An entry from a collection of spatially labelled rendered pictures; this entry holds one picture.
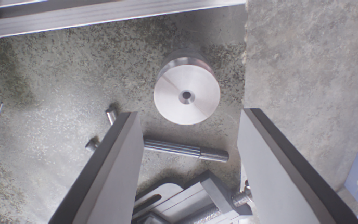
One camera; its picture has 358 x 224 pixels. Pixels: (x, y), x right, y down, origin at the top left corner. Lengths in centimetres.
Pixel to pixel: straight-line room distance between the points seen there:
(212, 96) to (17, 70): 18
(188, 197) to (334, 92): 127
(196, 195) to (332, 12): 114
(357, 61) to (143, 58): 133
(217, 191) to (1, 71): 26
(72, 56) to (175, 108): 11
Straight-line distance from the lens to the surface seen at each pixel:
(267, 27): 116
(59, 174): 31
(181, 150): 23
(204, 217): 30
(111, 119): 22
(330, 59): 136
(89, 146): 25
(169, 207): 31
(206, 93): 15
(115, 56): 20
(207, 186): 26
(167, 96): 15
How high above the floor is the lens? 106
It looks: 59 degrees down
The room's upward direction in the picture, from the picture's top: 179 degrees counter-clockwise
